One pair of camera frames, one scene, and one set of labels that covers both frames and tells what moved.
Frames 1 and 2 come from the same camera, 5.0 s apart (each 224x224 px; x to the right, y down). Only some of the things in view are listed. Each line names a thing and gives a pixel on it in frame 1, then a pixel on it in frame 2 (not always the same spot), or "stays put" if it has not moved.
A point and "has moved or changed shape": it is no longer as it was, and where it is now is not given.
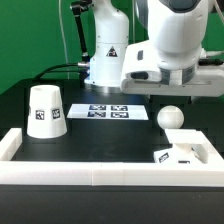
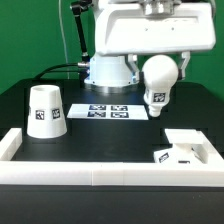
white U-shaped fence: [107, 173] stays put
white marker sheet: [107, 112] stays put
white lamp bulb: [170, 117] has moved or changed shape
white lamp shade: [46, 116] stays put
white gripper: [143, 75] to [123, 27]
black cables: [41, 74] stays put
